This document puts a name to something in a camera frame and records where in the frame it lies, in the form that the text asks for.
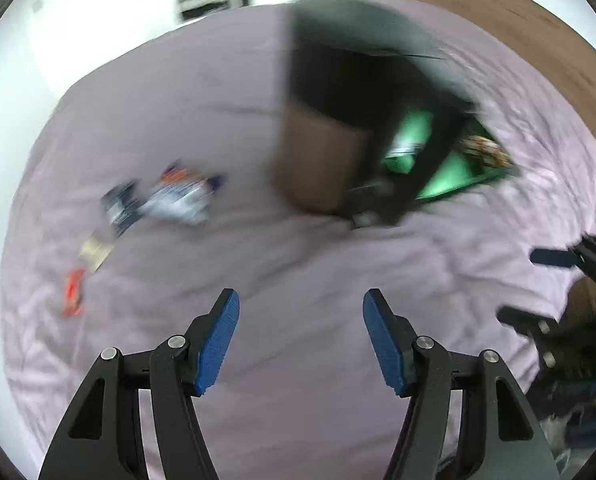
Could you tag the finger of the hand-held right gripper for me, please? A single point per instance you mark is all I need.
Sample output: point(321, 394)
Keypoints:
point(523, 317)
point(553, 257)

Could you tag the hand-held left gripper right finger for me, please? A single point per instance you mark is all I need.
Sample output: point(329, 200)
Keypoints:
point(385, 345)

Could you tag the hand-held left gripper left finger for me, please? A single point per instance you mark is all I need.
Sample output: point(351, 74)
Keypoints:
point(217, 340)

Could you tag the brown snack packet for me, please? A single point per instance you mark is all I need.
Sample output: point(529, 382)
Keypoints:
point(485, 149)

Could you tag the green tray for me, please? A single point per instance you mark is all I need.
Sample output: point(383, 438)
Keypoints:
point(448, 180)

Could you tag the silver and purple snack packet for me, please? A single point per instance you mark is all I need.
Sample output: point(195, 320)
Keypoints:
point(177, 200)

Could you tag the small beige snack packet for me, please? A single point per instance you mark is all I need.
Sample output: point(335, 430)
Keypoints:
point(95, 252)

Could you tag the small red snack packet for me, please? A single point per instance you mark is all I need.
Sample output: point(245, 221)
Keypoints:
point(72, 292)

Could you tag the dark navy snack packet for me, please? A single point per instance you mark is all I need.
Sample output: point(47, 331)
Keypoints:
point(120, 207)

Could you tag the copper and black electric kettle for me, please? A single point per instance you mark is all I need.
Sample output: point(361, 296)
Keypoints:
point(323, 160)

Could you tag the wooden headboard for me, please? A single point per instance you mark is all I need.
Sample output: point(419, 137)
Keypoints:
point(528, 25)

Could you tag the white door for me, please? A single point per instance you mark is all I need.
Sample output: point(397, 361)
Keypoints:
point(127, 20)

